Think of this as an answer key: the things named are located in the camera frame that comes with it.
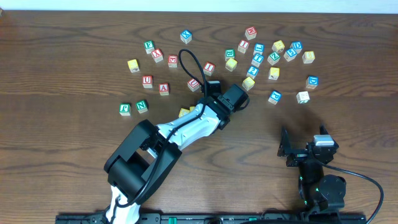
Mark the red M block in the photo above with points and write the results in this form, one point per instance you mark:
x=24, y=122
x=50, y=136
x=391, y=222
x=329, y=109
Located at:
x=250, y=33

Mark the blue L block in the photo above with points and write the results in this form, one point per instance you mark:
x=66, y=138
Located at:
x=258, y=49

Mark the yellow B block far right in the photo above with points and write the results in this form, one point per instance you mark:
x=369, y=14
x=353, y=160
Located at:
x=308, y=57

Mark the red i block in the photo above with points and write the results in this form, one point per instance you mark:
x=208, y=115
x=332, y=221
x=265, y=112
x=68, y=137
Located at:
x=208, y=69
x=243, y=46

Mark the blue X block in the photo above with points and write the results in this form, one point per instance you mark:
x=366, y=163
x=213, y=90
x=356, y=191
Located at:
x=186, y=36

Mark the green F block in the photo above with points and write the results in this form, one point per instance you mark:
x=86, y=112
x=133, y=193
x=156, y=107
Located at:
x=149, y=46

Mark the red U block left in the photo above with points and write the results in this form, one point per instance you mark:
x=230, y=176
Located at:
x=147, y=81

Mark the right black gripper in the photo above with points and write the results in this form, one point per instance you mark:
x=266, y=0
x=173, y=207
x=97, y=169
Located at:
x=300, y=155

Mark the yellow S block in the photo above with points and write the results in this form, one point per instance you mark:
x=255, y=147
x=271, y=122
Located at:
x=248, y=83

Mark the red Q block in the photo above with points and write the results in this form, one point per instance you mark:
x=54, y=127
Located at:
x=173, y=61

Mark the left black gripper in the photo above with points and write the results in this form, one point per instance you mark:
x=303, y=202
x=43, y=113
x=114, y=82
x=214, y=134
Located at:
x=212, y=86

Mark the yellow block upper right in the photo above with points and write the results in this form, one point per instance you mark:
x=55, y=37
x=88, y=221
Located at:
x=278, y=46

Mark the yellow block far left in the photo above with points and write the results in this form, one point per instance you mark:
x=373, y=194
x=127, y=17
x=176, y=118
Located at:
x=133, y=65

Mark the red U block centre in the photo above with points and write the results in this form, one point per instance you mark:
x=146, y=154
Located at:
x=193, y=85

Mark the plain L block green 7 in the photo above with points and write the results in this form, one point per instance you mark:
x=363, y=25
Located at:
x=302, y=97

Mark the yellow C block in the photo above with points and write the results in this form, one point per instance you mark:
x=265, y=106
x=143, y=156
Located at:
x=183, y=112

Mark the red I block centre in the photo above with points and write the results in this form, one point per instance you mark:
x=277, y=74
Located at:
x=208, y=69

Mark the blue d block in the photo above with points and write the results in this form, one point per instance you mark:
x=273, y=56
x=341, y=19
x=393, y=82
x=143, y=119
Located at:
x=296, y=46
x=312, y=82

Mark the blue P block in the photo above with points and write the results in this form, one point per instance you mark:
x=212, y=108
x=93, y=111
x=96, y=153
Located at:
x=275, y=97

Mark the blue 5 block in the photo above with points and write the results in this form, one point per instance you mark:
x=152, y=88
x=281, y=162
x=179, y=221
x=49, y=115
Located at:
x=290, y=54

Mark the blue D block lower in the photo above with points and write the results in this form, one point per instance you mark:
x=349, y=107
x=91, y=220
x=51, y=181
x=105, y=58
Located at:
x=312, y=82

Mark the blue D block upper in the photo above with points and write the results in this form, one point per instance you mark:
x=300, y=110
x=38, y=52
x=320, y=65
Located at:
x=296, y=46

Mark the red I block upper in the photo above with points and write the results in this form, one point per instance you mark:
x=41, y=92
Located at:
x=243, y=46

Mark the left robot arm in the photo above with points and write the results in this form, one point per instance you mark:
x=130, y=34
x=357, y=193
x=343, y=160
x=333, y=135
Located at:
x=140, y=164

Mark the red X block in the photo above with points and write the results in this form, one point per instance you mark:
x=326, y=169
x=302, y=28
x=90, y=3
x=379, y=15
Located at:
x=157, y=55

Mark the red A block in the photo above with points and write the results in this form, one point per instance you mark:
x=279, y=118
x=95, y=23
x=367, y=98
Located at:
x=164, y=89

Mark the red u block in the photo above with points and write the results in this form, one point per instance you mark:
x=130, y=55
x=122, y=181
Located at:
x=147, y=81
x=193, y=85

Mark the yellow block centre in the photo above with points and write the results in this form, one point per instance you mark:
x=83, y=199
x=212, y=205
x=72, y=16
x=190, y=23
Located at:
x=231, y=64

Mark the blue 2 block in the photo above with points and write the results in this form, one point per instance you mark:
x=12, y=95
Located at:
x=252, y=72

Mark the green B block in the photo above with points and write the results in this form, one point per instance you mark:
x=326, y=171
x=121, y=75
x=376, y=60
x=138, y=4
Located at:
x=229, y=53

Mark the green J block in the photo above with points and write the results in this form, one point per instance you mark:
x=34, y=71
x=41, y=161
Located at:
x=125, y=109

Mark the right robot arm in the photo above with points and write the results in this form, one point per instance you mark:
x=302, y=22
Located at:
x=323, y=194

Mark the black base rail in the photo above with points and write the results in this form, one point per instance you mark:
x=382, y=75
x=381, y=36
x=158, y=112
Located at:
x=271, y=217

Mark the green N block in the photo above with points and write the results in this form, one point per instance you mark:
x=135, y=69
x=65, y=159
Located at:
x=141, y=106

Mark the blue T block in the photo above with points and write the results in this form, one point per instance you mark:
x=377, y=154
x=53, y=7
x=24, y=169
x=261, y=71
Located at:
x=257, y=60

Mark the green Z block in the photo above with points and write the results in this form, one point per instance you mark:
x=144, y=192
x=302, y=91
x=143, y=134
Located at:
x=273, y=58

